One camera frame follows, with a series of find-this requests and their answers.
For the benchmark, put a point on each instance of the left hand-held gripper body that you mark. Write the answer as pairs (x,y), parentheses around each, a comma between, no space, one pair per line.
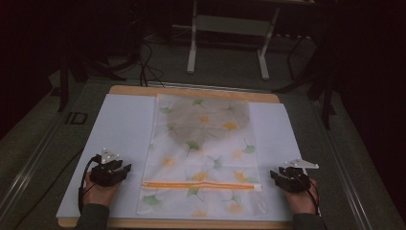
(102,175)

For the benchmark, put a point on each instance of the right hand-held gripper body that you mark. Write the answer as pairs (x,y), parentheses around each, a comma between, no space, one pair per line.
(295,180)

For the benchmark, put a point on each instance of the floral mesh bag orange zipper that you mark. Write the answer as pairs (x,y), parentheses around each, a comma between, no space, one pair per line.
(204,153)

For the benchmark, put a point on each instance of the person's left hand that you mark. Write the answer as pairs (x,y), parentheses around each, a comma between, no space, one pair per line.
(99,193)

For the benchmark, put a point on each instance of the person's right hand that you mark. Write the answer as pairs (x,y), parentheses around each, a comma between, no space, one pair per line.
(300,200)

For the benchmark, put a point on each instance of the white table mat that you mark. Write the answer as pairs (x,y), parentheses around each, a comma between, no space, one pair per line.
(124,127)

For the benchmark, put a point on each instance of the grey cloth inside bag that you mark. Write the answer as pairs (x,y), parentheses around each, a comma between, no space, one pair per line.
(207,118)

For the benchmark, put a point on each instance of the black metal stand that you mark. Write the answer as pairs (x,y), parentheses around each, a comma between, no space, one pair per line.
(322,83)
(79,68)

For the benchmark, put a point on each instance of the wooden table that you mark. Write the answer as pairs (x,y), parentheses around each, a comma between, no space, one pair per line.
(191,92)

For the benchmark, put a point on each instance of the metal floor rail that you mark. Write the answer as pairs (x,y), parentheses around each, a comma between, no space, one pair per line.
(25,179)
(344,172)

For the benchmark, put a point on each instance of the black floor bracket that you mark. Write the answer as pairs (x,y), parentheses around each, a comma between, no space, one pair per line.
(76,118)

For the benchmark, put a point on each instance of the white metal stand frame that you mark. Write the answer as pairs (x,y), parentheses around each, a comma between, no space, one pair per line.
(230,27)

